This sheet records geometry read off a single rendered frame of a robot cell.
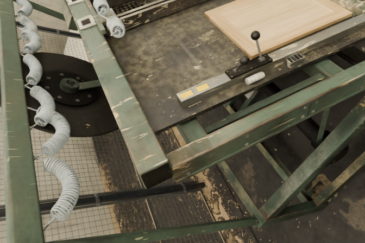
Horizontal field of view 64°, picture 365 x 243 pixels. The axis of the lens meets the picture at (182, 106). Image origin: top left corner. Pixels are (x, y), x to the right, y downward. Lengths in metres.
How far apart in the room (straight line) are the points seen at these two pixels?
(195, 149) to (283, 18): 0.87
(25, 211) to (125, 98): 0.52
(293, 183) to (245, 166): 1.32
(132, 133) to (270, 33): 0.82
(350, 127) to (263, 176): 1.47
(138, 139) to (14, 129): 0.66
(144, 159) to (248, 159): 2.26
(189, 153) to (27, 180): 0.64
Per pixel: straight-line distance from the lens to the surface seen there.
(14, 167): 1.31
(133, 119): 1.02
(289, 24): 1.53
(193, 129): 1.11
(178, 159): 0.95
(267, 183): 2.98
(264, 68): 1.26
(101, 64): 1.29
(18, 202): 1.22
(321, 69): 1.38
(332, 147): 1.72
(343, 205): 2.63
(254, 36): 1.21
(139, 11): 1.63
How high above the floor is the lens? 2.33
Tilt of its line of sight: 36 degrees down
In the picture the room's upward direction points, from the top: 86 degrees counter-clockwise
